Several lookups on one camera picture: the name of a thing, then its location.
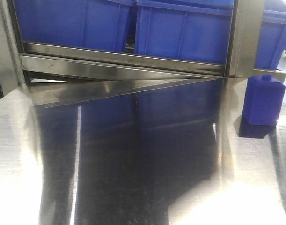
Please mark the blue bin behind table middle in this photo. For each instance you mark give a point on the blue bin behind table middle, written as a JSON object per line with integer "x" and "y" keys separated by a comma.
{"x": 183, "y": 30}

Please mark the blue bin behind table right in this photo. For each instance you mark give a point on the blue bin behind table right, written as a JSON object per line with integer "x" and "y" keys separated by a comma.
{"x": 272, "y": 39}

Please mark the blue bin behind table left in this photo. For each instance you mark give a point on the blue bin behind table left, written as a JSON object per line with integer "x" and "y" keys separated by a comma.
{"x": 93, "y": 24}

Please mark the blue bin behind table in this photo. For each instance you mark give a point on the blue bin behind table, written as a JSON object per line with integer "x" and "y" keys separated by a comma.
{"x": 272, "y": 39}
{"x": 93, "y": 24}
{"x": 183, "y": 30}

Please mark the stainless steel table rack frame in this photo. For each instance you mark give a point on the stainless steel table rack frame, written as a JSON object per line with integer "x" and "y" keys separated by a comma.
{"x": 18, "y": 59}

